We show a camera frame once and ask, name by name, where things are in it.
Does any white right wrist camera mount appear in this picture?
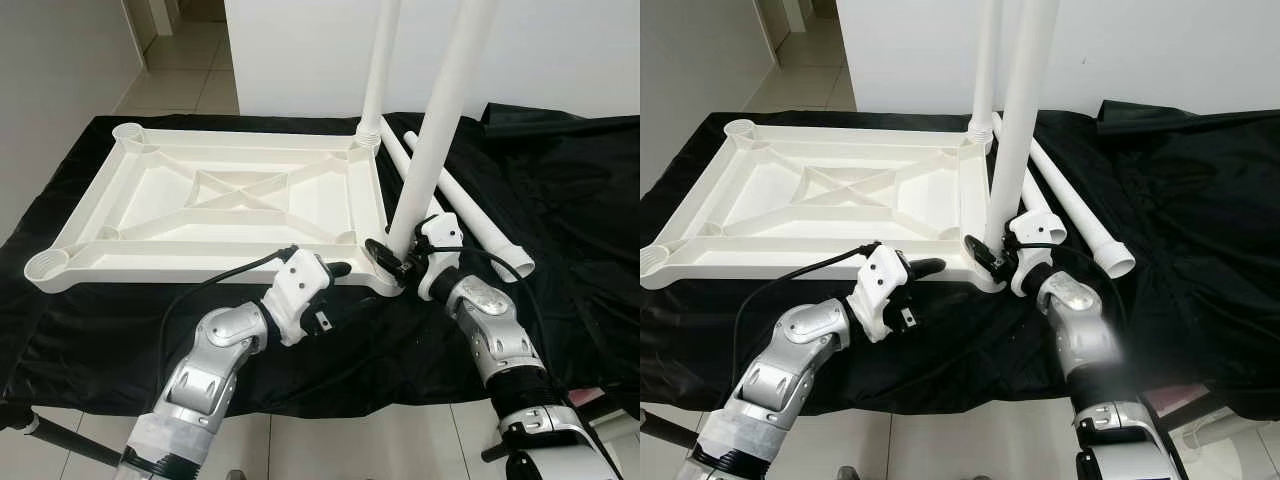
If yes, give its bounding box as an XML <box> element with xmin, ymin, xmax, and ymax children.
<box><xmin>415</xmin><ymin>212</ymin><xmax>466</xmax><ymax>301</ymax></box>
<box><xmin>1008</xmin><ymin>210</ymin><xmax>1059</xmax><ymax>299</ymax></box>

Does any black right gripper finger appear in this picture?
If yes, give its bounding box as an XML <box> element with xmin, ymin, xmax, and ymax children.
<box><xmin>963</xmin><ymin>234</ymin><xmax>997</xmax><ymax>281</ymax></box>
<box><xmin>364</xmin><ymin>238</ymin><xmax>401</xmax><ymax>286</ymax></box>

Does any white door frame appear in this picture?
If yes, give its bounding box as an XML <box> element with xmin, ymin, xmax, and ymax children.
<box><xmin>755</xmin><ymin>0</ymin><xmax>806</xmax><ymax>66</ymax></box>
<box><xmin>122</xmin><ymin>0</ymin><xmax>183</xmax><ymax>69</ymax></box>

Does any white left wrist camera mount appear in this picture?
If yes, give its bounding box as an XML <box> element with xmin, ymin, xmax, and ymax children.
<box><xmin>263</xmin><ymin>248</ymin><xmax>336</xmax><ymax>348</ymax></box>
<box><xmin>848</xmin><ymin>243</ymin><xmax>919</xmax><ymax>343</ymax></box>

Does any white plastic table top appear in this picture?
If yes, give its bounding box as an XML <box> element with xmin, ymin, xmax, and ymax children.
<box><xmin>640</xmin><ymin>118</ymin><xmax>1009</xmax><ymax>296</ymax></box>
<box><xmin>22</xmin><ymin>120</ymin><xmax>406</xmax><ymax>298</ymax></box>

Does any black cloth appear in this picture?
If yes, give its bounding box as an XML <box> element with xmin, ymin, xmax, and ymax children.
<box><xmin>640</xmin><ymin>98</ymin><xmax>1280</xmax><ymax>419</ymax></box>
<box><xmin>0</xmin><ymin>100</ymin><xmax>641</xmax><ymax>419</ymax></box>

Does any white round lamp base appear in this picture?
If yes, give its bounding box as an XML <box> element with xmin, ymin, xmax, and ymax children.
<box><xmin>1160</xmin><ymin>395</ymin><xmax>1280</xmax><ymax>480</ymax></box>

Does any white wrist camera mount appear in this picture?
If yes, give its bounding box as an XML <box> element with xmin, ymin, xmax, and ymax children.
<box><xmin>415</xmin><ymin>212</ymin><xmax>466</xmax><ymax>301</ymax></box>
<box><xmin>263</xmin><ymin>248</ymin><xmax>336</xmax><ymax>348</ymax></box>
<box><xmin>848</xmin><ymin>243</ymin><xmax>919</xmax><ymax>343</ymax></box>
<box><xmin>1008</xmin><ymin>210</ymin><xmax>1059</xmax><ymax>299</ymax></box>

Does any black metal stand leg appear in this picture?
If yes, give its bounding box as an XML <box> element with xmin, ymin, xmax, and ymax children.
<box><xmin>480</xmin><ymin>385</ymin><xmax>613</xmax><ymax>463</ymax></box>
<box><xmin>0</xmin><ymin>405</ymin><xmax>121</xmax><ymax>466</ymax></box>
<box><xmin>640</xmin><ymin>410</ymin><xmax>706</xmax><ymax>453</ymax></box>
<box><xmin>1140</xmin><ymin>385</ymin><xmax>1241</xmax><ymax>423</ymax></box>

